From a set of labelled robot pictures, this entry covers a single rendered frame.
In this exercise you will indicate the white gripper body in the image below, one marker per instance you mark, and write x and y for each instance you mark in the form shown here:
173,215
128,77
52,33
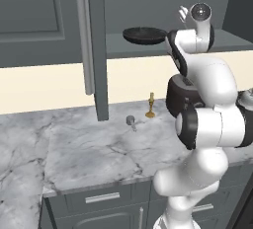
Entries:
183,13

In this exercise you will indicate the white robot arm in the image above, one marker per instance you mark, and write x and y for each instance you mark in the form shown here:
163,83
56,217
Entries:
210,121

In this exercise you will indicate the black frying pan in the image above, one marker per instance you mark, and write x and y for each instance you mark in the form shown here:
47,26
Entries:
145,35

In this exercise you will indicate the dark open cabinet door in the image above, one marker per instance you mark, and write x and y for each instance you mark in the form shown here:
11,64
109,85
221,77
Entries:
238,9

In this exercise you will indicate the grey open cabinet door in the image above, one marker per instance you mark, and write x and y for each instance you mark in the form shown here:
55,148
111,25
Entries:
98,42

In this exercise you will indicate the grey closed cabinet door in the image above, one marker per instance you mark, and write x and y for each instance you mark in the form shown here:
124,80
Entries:
36,19

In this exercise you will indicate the grey base cabinet door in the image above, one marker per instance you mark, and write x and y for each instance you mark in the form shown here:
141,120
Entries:
108,219

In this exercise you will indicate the black toaster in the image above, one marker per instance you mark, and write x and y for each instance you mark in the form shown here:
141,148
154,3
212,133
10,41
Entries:
179,94

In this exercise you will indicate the gold candlestick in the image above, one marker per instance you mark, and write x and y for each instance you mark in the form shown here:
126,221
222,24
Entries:
151,106

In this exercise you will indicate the small grey measuring cup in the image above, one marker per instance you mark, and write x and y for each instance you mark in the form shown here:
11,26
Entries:
131,120

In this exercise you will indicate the grey wall cabinet shelf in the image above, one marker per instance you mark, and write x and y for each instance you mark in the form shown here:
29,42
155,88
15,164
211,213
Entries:
138,47

